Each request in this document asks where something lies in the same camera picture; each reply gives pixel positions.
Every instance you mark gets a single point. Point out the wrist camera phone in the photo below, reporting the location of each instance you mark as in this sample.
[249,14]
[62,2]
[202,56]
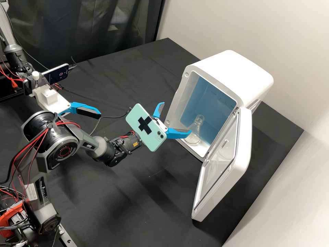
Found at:
[58,73]
[145,127]

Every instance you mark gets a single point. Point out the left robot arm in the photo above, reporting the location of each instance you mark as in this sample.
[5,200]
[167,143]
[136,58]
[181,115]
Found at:
[12,50]

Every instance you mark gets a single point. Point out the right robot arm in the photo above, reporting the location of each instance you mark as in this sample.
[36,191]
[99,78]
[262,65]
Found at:
[60,144]

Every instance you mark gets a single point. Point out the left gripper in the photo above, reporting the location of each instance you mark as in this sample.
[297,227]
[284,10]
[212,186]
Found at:
[50,99]

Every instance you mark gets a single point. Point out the incubator door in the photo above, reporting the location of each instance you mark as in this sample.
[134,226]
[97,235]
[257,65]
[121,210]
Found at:
[239,159]

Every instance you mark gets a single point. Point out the clear flask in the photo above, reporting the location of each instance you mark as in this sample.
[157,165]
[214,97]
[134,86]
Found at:
[196,128]

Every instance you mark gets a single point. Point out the white incubator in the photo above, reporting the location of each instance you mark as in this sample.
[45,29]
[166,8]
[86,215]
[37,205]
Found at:
[246,77]

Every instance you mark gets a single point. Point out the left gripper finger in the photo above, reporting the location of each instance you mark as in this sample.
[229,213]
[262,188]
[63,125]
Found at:
[159,109]

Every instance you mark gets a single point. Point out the left wrist camera phone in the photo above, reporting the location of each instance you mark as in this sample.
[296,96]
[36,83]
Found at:
[58,73]

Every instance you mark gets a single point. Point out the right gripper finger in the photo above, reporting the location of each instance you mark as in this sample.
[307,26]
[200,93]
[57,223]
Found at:
[177,133]

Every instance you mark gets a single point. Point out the right wrist camera phone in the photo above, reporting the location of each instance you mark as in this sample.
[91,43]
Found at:
[145,127]

